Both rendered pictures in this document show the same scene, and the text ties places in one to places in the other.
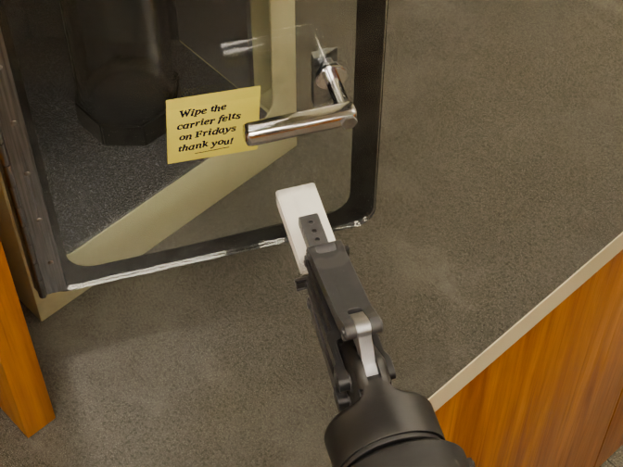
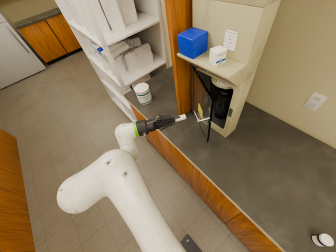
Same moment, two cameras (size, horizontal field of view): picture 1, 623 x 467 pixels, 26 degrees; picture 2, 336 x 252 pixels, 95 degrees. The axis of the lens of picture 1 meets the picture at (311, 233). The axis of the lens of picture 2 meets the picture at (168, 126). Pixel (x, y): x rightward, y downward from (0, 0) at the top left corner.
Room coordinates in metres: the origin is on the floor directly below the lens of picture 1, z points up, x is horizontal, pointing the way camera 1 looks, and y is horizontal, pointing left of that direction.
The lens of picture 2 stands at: (0.66, -0.60, 1.91)
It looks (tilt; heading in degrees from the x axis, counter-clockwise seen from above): 52 degrees down; 104
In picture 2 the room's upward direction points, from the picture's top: 13 degrees counter-clockwise
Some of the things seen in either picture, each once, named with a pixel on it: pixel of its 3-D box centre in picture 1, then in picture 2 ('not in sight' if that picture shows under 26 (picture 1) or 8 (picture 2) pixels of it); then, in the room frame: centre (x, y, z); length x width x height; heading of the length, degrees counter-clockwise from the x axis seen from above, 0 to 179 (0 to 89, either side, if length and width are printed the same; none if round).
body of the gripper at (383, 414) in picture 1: (373, 409); (155, 124); (0.44, -0.04, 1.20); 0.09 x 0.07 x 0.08; 16
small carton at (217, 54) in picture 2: not in sight; (217, 55); (0.78, 0.06, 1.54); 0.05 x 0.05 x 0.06; 29
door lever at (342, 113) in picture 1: (298, 107); (199, 115); (0.71, 0.01, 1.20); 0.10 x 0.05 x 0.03; 106
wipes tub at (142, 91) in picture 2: not in sight; (143, 93); (0.24, 0.46, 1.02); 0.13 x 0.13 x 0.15
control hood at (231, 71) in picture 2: not in sight; (207, 68); (0.75, 0.09, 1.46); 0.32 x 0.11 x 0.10; 133
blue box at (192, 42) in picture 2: not in sight; (192, 43); (0.68, 0.17, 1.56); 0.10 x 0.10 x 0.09; 43
